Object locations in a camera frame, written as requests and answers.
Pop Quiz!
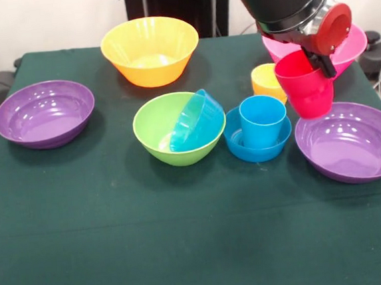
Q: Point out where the green bowl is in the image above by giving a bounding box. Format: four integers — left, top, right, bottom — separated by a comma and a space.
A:
130, 88, 230, 171

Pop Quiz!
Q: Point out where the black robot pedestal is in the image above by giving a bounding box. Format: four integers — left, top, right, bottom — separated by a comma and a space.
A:
124, 0, 237, 45

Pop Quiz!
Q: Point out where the orange bowl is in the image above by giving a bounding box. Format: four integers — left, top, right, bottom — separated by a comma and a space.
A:
98, 12, 203, 92

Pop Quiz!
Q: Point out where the blue bowl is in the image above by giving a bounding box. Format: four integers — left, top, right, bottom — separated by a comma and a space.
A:
221, 102, 295, 166
164, 86, 228, 153

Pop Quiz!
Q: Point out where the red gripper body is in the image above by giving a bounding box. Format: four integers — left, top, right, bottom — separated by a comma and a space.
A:
255, 1, 356, 60

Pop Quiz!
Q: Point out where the dark green tablecloth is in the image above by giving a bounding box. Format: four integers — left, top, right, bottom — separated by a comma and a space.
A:
0, 21, 381, 285

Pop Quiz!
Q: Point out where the purple bowl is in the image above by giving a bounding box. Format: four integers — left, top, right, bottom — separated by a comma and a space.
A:
0, 76, 99, 155
292, 98, 381, 189

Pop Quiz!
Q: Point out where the orange cup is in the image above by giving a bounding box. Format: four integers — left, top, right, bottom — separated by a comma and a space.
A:
249, 62, 289, 108

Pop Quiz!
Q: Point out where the red cup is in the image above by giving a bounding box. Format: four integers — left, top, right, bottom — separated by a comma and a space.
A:
272, 48, 338, 122

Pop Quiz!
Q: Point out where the pink bowl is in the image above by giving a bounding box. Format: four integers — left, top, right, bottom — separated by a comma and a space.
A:
261, 22, 372, 86

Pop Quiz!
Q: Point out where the blue cup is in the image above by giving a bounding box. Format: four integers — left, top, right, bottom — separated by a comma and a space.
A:
238, 93, 291, 151

